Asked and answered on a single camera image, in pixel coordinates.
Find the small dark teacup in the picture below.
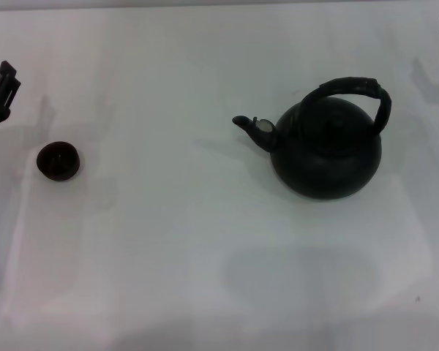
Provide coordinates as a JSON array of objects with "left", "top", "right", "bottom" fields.
[{"left": 36, "top": 141, "right": 83, "bottom": 181}]

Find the black round teapot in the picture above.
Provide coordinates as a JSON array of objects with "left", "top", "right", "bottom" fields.
[{"left": 232, "top": 75, "right": 393, "bottom": 201}]

